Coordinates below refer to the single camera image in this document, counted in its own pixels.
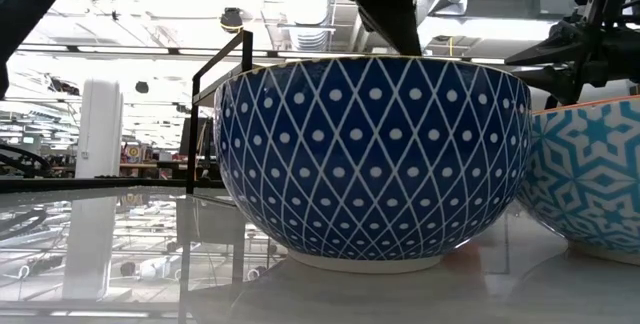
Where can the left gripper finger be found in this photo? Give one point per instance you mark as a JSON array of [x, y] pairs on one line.
[[400, 24]]

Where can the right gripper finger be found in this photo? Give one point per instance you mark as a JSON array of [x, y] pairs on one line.
[[570, 81], [565, 46]]

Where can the blue diamond bowl yellow inside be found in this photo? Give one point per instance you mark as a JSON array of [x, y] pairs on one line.
[[370, 164]]

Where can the black-framed wooden shelf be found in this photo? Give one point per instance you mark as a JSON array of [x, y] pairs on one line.
[[247, 44]]

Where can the teal star bowl orange inside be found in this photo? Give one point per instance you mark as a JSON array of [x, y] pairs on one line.
[[590, 174]]

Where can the black background monitor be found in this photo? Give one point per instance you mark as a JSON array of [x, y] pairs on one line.
[[202, 136]]

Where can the small black ceiling dome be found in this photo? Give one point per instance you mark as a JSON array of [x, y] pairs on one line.
[[142, 87]]

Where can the colourful target board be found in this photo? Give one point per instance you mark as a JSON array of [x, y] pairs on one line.
[[133, 154]]

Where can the white building pillar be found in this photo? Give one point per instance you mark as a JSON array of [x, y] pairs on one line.
[[100, 129]]

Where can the black ceiling light rail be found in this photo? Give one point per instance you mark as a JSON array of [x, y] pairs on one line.
[[125, 50]]

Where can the black aluminium table frame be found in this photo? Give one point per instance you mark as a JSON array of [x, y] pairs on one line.
[[100, 184]]

